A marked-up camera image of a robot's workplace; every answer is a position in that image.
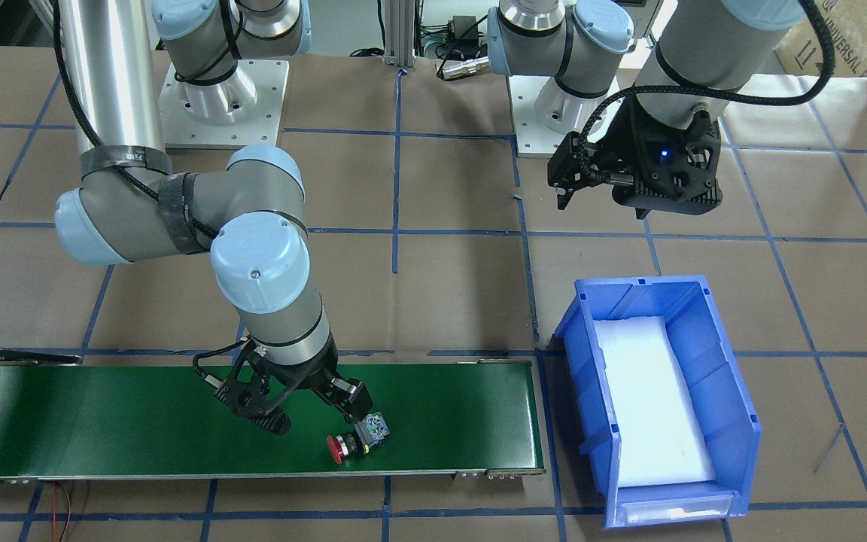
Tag blue bin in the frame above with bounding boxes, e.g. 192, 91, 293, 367
555, 275, 762, 529

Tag black power brick top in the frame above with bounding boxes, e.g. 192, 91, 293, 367
446, 15, 479, 44

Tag white foam pad bin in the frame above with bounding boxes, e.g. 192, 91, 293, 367
593, 317, 716, 487

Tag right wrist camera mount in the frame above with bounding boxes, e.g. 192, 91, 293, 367
193, 336, 337, 435

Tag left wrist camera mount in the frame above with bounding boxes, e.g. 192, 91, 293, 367
598, 97, 723, 219

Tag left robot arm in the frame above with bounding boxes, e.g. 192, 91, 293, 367
486, 1, 838, 218

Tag red push button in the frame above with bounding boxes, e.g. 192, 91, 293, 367
327, 412, 390, 465

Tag silver metal cylinder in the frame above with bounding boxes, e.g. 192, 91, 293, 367
437, 57, 491, 81

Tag cardboard box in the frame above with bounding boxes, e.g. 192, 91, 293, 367
774, 1, 867, 77

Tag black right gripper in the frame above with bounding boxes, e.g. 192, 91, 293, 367
312, 375, 374, 423

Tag green conveyor belt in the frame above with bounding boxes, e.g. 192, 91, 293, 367
0, 361, 544, 483

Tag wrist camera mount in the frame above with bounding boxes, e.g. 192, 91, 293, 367
598, 97, 723, 219
193, 336, 337, 435

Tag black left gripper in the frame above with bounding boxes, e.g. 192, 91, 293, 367
547, 131, 630, 212

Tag aluminium frame post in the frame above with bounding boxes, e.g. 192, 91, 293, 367
381, 0, 418, 72

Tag red black wire pair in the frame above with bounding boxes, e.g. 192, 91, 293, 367
50, 482, 93, 542

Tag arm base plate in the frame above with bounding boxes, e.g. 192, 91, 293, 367
508, 75, 605, 158
159, 59, 290, 150

